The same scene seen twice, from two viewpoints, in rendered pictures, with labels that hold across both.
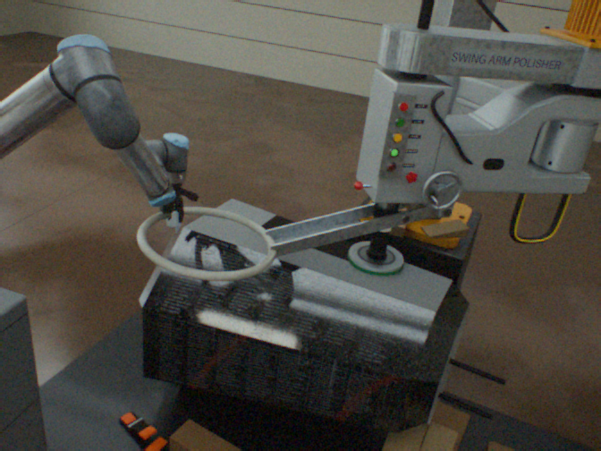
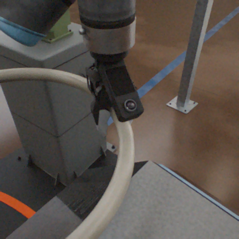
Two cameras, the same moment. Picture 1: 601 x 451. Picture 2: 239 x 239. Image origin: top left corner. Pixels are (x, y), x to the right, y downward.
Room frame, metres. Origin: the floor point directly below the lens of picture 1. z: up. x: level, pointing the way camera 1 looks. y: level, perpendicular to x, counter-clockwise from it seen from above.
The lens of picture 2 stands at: (2.03, 0.10, 1.29)
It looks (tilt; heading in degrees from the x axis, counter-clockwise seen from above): 40 degrees down; 111
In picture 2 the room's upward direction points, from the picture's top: straight up
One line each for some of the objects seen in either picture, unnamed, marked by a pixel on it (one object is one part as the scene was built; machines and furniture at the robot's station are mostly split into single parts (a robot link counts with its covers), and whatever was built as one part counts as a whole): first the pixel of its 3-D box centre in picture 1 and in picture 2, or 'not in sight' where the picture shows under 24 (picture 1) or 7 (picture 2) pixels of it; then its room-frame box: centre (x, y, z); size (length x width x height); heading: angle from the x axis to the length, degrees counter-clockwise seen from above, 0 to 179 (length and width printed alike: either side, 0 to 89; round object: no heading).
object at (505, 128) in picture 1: (499, 149); not in sight; (1.99, -0.69, 1.35); 0.74 x 0.23 x 0.49; 106
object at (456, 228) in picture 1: (444, 228); not in sight; (2.40, -0.68, 0.80); 0.20 x 0.10 x 0.05; 108
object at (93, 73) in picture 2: (170, 194); (108, 72); (1.86, 0.49, 1.05); 0.09 x 0.08 x 0.12; 135
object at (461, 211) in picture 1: (417, 213); not in sight; (2.62, -0.59, 0.76); 0.49 x 0.49 x 0.05; 69
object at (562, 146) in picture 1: (563, 140); not in sight; (2.07, -0.94, 1.39); 0.19 x 0.19 x 0.20
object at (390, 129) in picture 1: (395, 136); not in sight; (1.77, -0.27, 1.42); 0.08 x 0.03 x 0.28; 106
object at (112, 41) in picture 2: (173, 174); (107, 32); (1.87, 0.48, 1.14); 0.10 x 0.09 x 0.05; 45
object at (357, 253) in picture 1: (376, 256); not in sight; (1.90, -0.31, 0.89); 0.21 x 0.21 x 0.01
